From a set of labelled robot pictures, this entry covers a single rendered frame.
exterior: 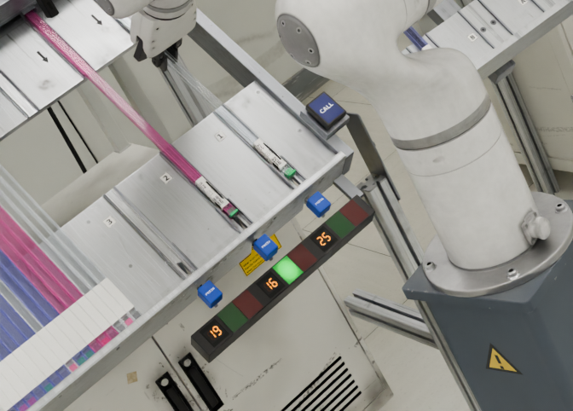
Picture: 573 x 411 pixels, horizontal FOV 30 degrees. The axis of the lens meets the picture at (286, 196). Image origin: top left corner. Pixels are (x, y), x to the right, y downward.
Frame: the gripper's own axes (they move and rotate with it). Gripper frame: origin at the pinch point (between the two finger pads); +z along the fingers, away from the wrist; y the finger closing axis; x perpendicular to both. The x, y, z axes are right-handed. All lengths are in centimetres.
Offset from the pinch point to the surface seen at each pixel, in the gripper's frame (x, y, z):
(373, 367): 54, -9, 60
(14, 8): -21.1, 13.1, -1.1
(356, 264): 28, -43, 112
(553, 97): 38, -85, 58
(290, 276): 40.7, 11.2, -0.4
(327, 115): 26.5, -9.7, -5.0
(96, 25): -12.0, 4.0, 1.6
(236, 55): 7.8, -8.3, -0.7
